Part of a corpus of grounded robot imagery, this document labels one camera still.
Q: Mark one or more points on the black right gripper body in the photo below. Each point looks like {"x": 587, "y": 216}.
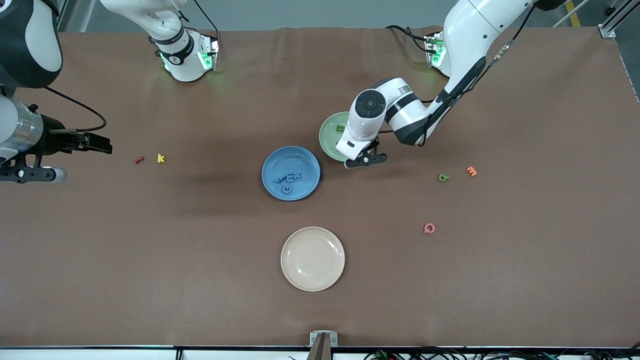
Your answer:
{"x": 53, "y": 139}

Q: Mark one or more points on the green lowercase letter b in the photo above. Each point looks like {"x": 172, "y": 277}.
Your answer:
{"x": 442, "y": 178}

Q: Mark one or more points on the blue letter E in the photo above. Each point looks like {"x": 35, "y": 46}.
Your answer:
{"x": 289, "y": 177}

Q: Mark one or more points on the blue letter c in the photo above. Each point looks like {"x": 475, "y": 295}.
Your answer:
{"x": 283, "y": 189}

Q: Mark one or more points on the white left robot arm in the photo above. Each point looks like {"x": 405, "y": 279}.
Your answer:
{"x": 470, "y": 30}

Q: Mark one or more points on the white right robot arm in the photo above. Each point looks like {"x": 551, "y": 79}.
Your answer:
{"x": 185, "y": 65}

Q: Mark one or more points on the green plate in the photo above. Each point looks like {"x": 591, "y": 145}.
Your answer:
{"x": 327, "y": 137}

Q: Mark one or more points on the blue plate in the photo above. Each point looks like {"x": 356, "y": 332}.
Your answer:
{"x": 307, "y": 162}

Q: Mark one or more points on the pink letter Q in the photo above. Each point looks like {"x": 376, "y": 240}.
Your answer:
{"x": 425, "y": 228}

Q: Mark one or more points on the orange letter m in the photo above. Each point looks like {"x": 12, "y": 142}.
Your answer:
{"x": 471, "y": 171}

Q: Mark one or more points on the beige plate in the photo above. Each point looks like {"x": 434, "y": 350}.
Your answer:
{"x": 312, "y": 259}

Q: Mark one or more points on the brown table cover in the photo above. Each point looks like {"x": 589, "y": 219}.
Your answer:
{"x": 150, "y": 280}

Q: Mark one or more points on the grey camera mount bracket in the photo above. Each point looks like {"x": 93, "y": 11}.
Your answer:
{"x": 314, "y": 339}

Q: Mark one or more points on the white table edge rail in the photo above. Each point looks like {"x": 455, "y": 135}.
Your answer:
{"x": 100, "y": 355}

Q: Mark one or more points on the aluminium frame post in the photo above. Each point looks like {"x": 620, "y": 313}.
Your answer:
{"x": 607, "y": 31}

